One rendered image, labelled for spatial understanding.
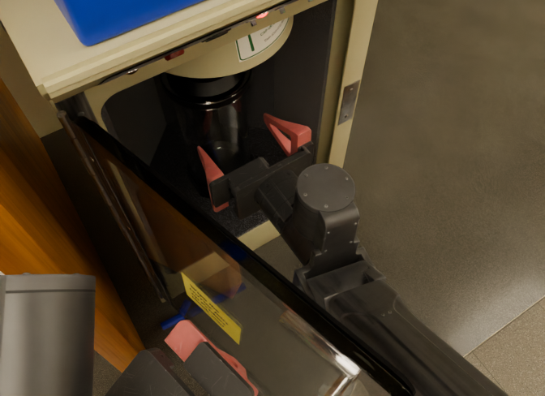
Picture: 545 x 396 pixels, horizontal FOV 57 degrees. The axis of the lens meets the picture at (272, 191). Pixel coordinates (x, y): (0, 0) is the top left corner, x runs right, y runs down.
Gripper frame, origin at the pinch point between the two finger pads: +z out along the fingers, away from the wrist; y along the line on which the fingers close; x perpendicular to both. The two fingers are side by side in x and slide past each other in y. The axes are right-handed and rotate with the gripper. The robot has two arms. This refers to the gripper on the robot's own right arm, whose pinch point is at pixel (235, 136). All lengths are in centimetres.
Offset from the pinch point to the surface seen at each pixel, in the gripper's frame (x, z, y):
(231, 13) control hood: -33.8, -18.2, 8.0
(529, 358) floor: 117, -44, -74
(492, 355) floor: 117, -37, -64
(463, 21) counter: 21, 16, -64
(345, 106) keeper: -3.4, -5.9, -12.5
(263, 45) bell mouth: -16.8, -4.3, -2.0
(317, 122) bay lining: 1.4, -2.8, -10.8
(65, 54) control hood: -34.3, -17.0, 16.0
